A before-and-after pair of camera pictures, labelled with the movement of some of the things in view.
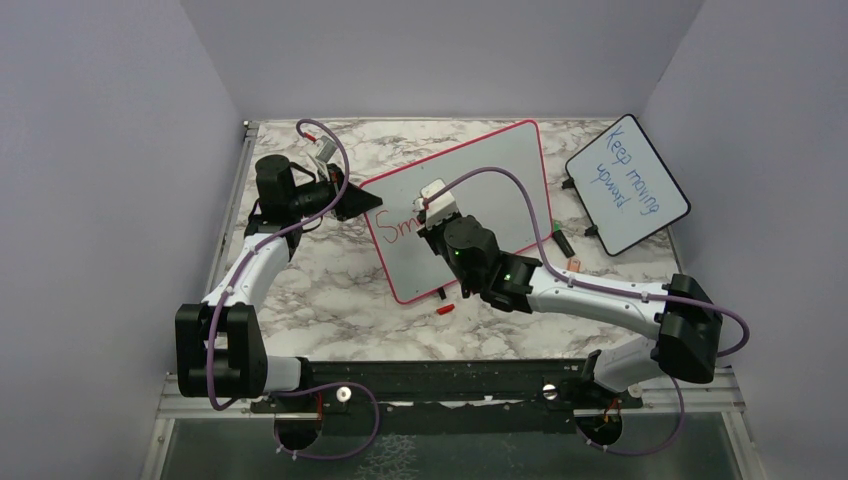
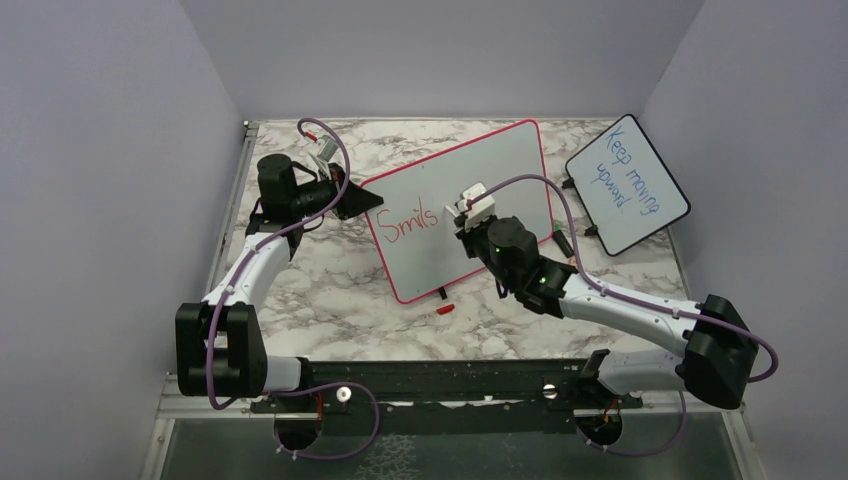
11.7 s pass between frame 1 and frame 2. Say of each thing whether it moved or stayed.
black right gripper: moved
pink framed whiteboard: stayed
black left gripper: stayed
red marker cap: stayed
